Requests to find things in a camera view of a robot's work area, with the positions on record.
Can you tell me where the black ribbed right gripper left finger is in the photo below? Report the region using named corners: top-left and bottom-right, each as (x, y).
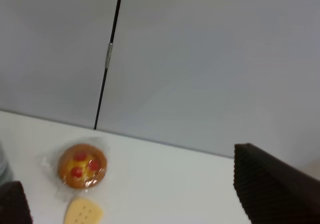
top-left (0, 181), bottom-right (33, 224)

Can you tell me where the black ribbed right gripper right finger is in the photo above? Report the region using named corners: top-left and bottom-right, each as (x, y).
top-left (233, 143), bottom-right (320, 223)

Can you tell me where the toy fruit tart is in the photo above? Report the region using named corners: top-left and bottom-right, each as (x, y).
top-left (39, 136), bottom-right (112, 199)

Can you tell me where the yellow toy cheese wedge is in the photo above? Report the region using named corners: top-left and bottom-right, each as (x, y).
top-left (64, 197), bottom-right (104, 224)

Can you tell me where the black wall seam strip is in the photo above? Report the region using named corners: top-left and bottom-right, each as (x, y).
top-left (93, 0), bottom-right (122, 130)

